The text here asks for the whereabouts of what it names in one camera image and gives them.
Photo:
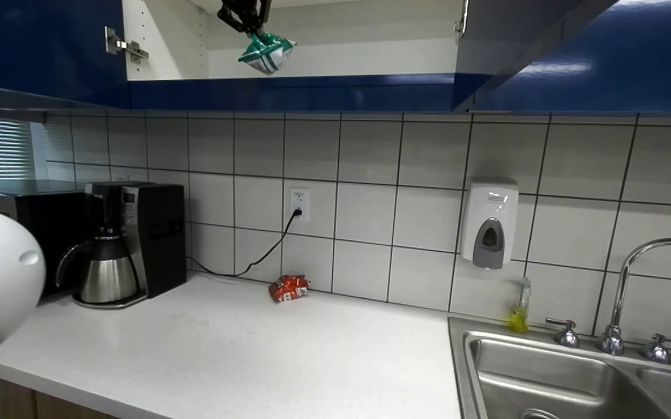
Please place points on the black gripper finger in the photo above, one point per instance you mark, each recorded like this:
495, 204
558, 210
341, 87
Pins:
260, 14
232, 12

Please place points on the green snack packet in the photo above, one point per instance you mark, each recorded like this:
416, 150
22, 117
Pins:
267, 52

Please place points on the metal cabinet hinge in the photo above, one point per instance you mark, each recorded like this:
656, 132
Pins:
463, 14
121, 44

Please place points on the blue cabinet with white interior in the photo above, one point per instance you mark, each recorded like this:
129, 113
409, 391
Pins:
367, 55

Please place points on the blue cabinet door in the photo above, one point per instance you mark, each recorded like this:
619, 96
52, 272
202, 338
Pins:
629, 71
33, 37

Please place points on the cabinet door with grey inside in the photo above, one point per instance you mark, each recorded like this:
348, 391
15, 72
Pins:
522, 37

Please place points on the red snack packet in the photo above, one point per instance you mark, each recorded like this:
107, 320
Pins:
289, 286

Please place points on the wooden base cabinet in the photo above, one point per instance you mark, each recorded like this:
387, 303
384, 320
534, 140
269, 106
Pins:
48, 409

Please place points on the black coffee maker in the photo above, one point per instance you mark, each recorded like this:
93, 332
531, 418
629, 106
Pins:
157, 236

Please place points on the steel coffee carafe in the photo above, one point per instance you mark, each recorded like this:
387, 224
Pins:
107, 272

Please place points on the black microwave oven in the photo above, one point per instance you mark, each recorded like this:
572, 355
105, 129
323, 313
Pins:
48, 236

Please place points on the yellow dish soap bottle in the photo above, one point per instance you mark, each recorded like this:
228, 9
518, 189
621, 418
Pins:
518, 314

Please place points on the chrome gooseneck faucet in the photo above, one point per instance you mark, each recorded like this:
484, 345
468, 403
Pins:
629, 269

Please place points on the stainless steel sink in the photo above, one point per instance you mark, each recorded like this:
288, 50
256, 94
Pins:
552, 375

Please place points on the white wall power outlet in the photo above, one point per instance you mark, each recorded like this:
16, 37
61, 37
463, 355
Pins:
297, 204

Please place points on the white wall soap dispenser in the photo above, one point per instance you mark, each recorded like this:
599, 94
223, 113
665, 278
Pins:
490, 224

